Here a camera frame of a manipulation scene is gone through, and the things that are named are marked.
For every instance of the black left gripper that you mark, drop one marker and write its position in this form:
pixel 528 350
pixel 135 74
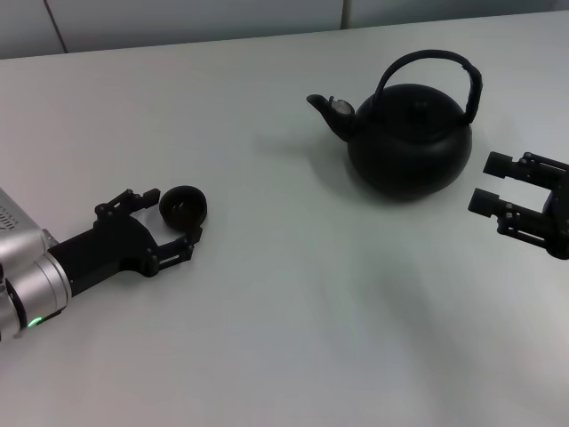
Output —
pixel 111 249

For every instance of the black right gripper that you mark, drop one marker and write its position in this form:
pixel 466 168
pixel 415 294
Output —
pixel 559 213

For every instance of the small dark teacup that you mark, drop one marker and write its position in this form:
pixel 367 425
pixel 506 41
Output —
pixel 184 207

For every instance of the black round teapot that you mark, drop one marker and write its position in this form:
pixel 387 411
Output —
pixel 409 147

